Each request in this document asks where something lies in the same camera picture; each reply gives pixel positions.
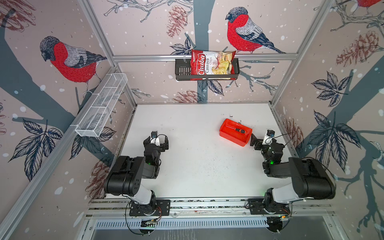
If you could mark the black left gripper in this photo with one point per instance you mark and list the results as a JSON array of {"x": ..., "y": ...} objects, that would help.
[{"x": 162, "y": 147}]

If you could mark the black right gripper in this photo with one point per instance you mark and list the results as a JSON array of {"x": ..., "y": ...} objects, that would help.
[{"x": 253, "y": 140}]

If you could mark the orange black screwdriver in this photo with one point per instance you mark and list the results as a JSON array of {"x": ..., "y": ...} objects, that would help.
[{"x": 238, "y": 130}]

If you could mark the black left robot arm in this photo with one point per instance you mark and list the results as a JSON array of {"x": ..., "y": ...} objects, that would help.
[{"x": 124, "y": 179}]

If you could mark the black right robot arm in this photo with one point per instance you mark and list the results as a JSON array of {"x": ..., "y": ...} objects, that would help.
[{"x": 309, "y": 179}]

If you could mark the red plastic bin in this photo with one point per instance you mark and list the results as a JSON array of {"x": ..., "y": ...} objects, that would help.
[{"x": 232, "y": 135}]

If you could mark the red cassava chips bag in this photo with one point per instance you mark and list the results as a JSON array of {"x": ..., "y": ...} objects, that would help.
[{"x": 220, "y": 61}]

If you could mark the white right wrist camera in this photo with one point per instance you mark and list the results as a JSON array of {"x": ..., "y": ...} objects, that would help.
[{"x": 269, "y": 136}]

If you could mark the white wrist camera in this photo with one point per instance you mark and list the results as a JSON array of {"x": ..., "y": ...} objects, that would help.
[
  {"x": 154, "y": 138},
  {"x": 269, "y": 136}
]

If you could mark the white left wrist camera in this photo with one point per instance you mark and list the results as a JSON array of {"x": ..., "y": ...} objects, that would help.
[{"x": 154, "y": 138}]

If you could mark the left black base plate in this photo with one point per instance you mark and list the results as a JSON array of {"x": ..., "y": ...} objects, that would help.
[{"x": 158, "y": 208}]

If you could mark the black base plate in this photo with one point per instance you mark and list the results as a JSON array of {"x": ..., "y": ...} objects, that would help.
[
  {"x": 259, "y": 207},
  {"x": 158, "y": 208}
]

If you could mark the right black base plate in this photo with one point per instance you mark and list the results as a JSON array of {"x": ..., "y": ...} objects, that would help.
[{"x": 259, "y": 207}]

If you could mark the white wire mesh shelf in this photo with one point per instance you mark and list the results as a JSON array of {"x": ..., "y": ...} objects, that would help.
[{"x": 97, "y": 115}]

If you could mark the black wall basket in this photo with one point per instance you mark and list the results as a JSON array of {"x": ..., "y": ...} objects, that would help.
[{"x": 185, "y": 72}]

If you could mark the aluminium mounting rail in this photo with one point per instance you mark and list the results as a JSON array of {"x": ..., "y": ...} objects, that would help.
[{"x": 206, "y": 207}]

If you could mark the white slotted cable duct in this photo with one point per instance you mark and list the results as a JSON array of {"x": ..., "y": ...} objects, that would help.
[{"x": 181, "y": 224}]

